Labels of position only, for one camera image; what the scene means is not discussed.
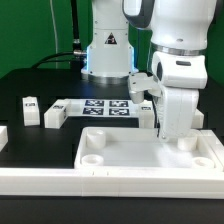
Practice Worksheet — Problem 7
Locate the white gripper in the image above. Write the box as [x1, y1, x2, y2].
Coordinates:
[151, 51, 207, 139]

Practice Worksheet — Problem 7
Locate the white desk top tray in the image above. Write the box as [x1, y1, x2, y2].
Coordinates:
[74, 127, 224, 171]

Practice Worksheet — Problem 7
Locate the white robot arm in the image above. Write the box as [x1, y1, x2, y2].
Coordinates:
[82, 0, 217, 139]

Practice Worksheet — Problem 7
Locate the white U-shaped marker base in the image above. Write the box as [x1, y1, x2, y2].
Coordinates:
[44, 99, 155, 129]

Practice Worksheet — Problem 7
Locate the white L-shaped obstacle fence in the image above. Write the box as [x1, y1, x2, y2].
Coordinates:
[0, 130, 224, 199]

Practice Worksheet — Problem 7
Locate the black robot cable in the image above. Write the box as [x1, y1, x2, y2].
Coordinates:
[31, 0, 88, 69]

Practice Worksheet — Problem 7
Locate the white thin cable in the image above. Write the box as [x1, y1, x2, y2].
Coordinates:
[49, 0, 58, 69]

